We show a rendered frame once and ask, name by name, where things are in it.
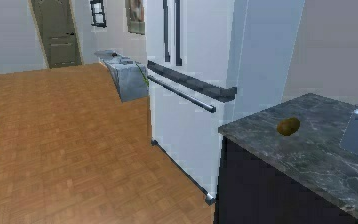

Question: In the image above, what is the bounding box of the dark marble-top kitchen counter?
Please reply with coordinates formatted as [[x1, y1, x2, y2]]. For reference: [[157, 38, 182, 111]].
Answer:
[[213, 92, 358, 224]]

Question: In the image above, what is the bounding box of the silver horizontal fridge handle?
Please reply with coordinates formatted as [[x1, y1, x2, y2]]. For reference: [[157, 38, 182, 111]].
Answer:
[[147, 74, 217, 114]]

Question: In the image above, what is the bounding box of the dark vertical fridge handle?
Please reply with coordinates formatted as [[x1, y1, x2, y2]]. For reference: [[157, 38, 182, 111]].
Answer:
[[174, 0, 184, 67], [162, 0, 172, 63]]

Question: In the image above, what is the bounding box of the white fridge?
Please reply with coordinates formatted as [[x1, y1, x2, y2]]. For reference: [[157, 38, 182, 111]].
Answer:
[[145, 0, 306, 206]]

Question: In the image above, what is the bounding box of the brown potato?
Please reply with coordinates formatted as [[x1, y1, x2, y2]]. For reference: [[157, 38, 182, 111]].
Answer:
[[276, 116, 302, 137]]

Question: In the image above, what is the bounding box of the framed wall picture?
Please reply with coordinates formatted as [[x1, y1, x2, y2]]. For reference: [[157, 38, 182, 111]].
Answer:
[[124, 0, 146, 36]]

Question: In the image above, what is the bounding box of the olive green room door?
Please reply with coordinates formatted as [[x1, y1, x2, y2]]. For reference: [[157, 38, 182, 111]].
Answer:
[[28, 0, 85, 70]]

